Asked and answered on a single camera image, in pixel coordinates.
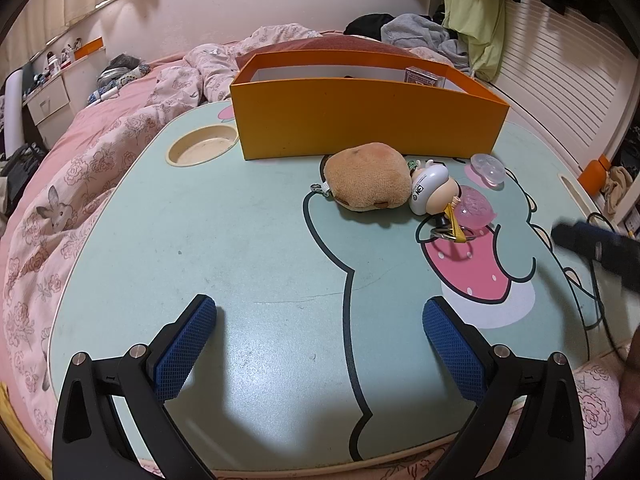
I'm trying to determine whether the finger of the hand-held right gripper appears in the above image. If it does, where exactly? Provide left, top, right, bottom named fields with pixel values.
left=551, top=220, right=640, bottom=291

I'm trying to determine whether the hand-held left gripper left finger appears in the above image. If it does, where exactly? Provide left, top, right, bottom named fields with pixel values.
left=52, top=293, right=218, bottom=480

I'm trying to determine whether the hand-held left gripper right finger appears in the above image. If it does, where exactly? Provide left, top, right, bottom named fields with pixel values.
left=422, top=296, right=586, bottom=480

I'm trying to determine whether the clear plastic cap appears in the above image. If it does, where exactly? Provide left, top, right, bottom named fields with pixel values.
left=470, top=153, right=507, bottom=191

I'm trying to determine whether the white-haired figurine keychain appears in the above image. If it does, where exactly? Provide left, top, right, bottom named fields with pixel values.
left=407, top=158, right=478, bottom=247

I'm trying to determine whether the brown plush toy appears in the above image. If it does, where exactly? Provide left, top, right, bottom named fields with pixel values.
left=311, top=142, right=414, bottom=212

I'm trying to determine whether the small card box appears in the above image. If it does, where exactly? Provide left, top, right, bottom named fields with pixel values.
left=404, top=66, right=447, bottom=89

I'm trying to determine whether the orange cardboard box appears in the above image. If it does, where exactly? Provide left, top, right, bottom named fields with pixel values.
left=230, top=51, right=511, bottom=162

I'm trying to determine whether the person's right forearm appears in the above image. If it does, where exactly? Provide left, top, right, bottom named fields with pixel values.
left=619, top=324, right=640, bottom=433

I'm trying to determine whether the beige cloth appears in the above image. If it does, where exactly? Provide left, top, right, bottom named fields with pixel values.
left=600, top=166, right=634, bottom=222

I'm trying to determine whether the orange bottle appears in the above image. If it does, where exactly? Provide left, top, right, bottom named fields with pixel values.
left=577, top=155, right=613, bottom=196

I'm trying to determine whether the white slatted door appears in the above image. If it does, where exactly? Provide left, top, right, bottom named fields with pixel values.
left=487, top=0, right=640, bottom=171

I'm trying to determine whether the pink floral blanket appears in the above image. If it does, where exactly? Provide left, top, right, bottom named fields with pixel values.
left=0, top=24, right=640, bottom=480

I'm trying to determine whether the black bag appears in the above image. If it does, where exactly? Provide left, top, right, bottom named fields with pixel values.
left=0, top=142, right=48, bottom=206

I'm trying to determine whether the light green garment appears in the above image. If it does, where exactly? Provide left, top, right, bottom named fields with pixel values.
left=442, top=0, right=508, bottom=82

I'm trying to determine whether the grey hoodie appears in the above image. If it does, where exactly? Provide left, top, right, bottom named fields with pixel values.
left=381, top=14, right=475, bottom=73

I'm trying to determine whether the patterned cloth bundle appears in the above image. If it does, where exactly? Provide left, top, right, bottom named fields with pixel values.
left=87, top=54, right=151, bottom=106

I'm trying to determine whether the white bedside cabinet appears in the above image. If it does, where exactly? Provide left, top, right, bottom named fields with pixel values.
left=24, top=62, right=71, bottom=123

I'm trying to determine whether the white paper roll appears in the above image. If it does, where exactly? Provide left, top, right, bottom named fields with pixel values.
left=2, top=70, right=26, bottom=157

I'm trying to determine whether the orange shelf box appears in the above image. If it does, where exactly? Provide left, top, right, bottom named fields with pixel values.
left=74, top=37, right=106, bottom=60

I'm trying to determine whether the black garment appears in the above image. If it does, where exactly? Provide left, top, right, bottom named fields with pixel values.
left=344, top=13, right=397, bottom=38

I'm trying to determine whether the red pillow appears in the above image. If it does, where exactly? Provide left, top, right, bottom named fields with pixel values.
left=239, top=34, right=453, bottom=67

